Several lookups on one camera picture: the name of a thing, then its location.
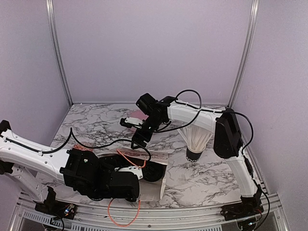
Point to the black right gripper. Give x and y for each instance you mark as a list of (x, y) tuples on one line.
[(138, 134)]

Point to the black plastic cup lid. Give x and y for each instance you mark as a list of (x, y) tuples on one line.
[(153, 171)]

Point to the white paper takeout bag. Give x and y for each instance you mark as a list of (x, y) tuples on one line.
[(148, 191)]

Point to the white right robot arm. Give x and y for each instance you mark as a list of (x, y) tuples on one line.
[(200, 124)]

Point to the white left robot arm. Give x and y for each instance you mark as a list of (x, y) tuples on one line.
[(96, 177)]

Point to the pink round plate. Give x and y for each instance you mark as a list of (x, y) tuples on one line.
[(138, 114)]

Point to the black cup holding straws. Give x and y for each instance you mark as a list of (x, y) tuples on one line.
[(193, 156)]

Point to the bundle of white wrapped straws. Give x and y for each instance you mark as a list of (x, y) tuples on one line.
[(195, 137)]

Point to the red patterned small bowl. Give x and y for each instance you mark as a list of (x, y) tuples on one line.
[(84, 146)]

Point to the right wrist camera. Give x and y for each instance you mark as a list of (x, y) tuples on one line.
[(131, 122)]

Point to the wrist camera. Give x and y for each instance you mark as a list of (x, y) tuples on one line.
[(131, 122), (132, 169)]

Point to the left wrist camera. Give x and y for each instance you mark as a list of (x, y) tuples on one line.
[(132, 169)]

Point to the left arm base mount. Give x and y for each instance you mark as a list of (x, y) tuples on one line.
[(51, 206)]

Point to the right aluminium frame post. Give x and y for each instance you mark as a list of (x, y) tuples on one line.
[(246, 50)]

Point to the aluminium frame post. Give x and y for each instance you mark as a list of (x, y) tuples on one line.
[(57, 51), (246, 50)]

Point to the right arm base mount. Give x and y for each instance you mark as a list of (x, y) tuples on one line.
[(239, 210)]

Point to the aluminium front rail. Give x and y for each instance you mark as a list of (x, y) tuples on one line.
[(102, 218)]

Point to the left aluminium frame post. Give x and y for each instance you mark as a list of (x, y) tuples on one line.
[(57, 51)]

